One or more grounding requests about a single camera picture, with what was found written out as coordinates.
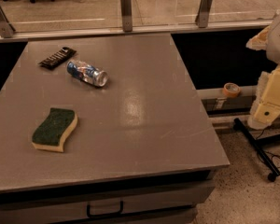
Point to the metal glass bracket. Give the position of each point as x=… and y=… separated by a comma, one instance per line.
x=126, y=14
x=203, y=13
x=6, y=28

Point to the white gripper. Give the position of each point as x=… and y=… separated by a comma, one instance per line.
x=266, y=107

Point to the middle metal glass bracket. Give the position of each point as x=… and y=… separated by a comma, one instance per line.
x=126, y=14

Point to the grey table drawer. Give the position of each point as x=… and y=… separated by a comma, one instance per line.
x=174, y=204

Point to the right metal glass bracket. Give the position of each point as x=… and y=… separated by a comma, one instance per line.
x=203, y=13

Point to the left metal glass bracket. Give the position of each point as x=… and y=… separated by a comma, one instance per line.
x=6, y=28

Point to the orange tape roll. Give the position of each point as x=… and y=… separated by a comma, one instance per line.
x=231, y=90

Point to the black drawer handle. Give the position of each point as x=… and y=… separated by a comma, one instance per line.
x=100, y=209

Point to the black wheeled stand base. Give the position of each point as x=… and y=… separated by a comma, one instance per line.
x=258, y=144

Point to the green yellow sponge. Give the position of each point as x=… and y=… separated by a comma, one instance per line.
x=52, y=133

